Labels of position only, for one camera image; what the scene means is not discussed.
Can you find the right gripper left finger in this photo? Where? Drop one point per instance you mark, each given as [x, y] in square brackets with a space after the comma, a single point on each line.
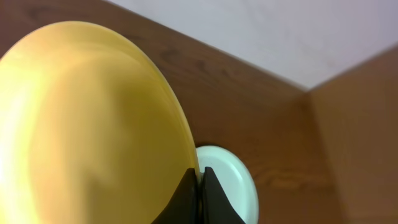
[183, 206]

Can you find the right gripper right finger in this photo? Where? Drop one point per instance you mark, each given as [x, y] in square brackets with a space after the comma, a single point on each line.
[216, 208]

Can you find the light green plate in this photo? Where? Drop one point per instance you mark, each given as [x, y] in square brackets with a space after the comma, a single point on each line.
[234, 178]

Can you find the yellow plate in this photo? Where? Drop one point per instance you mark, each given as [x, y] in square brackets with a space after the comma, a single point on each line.
[91, 132]

